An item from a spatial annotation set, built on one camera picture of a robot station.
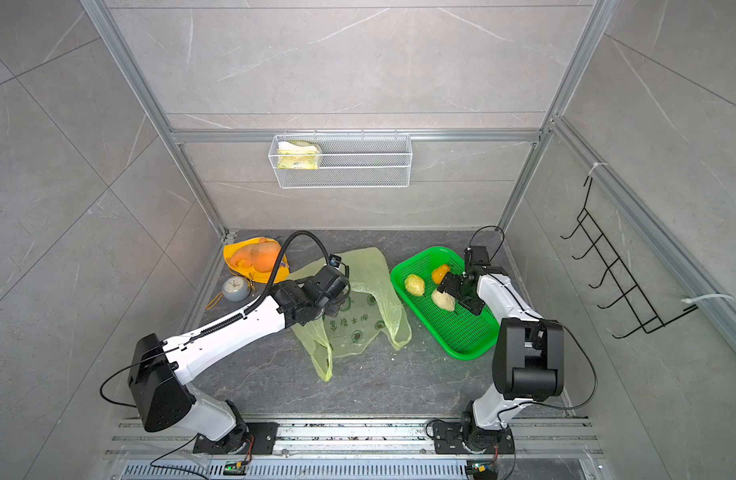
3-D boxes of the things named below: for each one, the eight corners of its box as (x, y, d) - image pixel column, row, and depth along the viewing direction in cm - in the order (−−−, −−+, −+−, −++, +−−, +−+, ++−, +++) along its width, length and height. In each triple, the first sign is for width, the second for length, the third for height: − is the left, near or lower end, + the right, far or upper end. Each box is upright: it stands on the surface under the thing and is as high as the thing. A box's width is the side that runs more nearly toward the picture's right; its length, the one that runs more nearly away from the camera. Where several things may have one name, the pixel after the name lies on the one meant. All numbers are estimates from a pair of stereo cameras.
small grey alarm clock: (223, 302, 101) (218, 295, 98) (230, 283, 106) (225, 276, 103) (246, 302, 101) (242, 295, 98) (252, 283, 106) (248, 276, 103)
